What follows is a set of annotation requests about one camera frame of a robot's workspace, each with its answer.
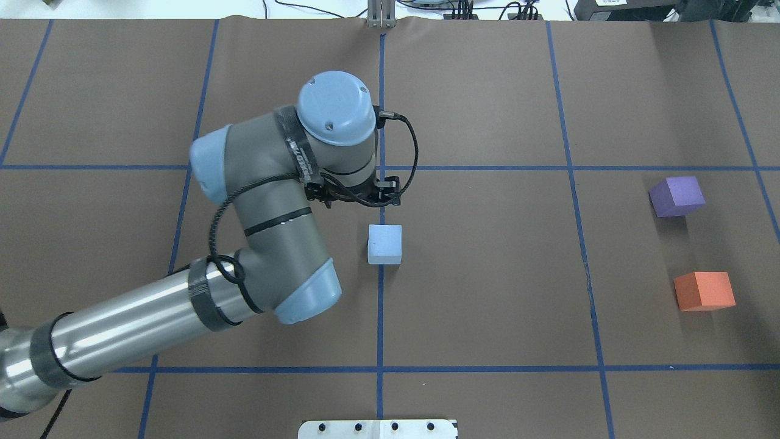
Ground light blue foam block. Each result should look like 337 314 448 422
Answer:
367 224 402 266

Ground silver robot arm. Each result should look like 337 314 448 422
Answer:
2 71 399 421

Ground purple foam block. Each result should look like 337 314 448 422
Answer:
649 176 706 218

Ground orange foam block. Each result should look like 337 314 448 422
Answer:
672 271 736 312

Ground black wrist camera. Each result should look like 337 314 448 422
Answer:
303 173 404 209

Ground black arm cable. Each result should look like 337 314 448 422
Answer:
40 109 420 439

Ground aluminium frame post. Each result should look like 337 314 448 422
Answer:
366 0 397 29

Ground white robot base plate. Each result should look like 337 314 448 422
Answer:
297 419 459 438

